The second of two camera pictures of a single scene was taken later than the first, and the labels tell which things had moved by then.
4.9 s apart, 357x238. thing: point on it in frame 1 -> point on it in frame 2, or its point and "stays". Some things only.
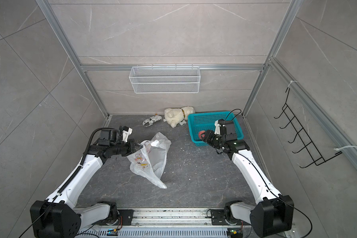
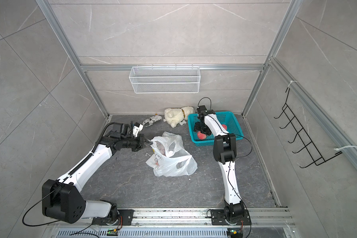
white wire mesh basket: x=164 y=79 stays
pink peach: x=201 y=132 stays
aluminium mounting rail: x=174 y=218 stays
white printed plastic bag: x=149 y=162 -> x=169 y=157
